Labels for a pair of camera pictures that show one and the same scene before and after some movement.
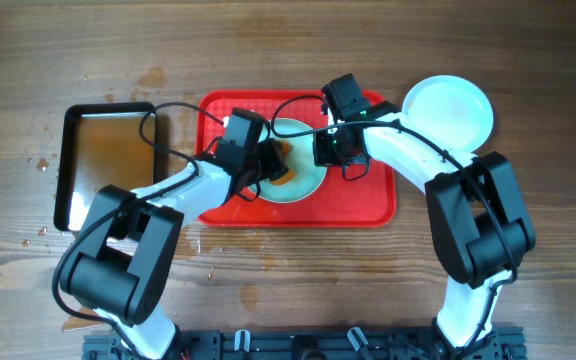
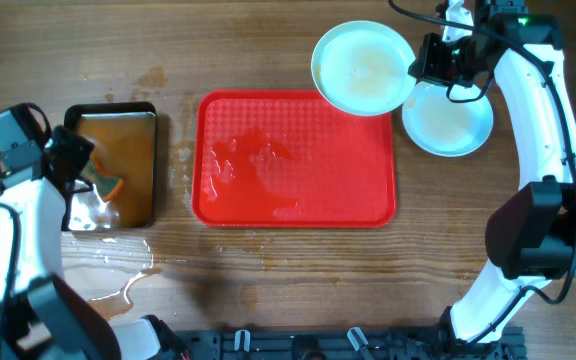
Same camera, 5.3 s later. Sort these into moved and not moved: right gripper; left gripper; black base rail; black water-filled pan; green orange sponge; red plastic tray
Moved: green orange sponge; right gripper; left gripper
Not moved: black base rail; red plastic tray; black water-filled pan
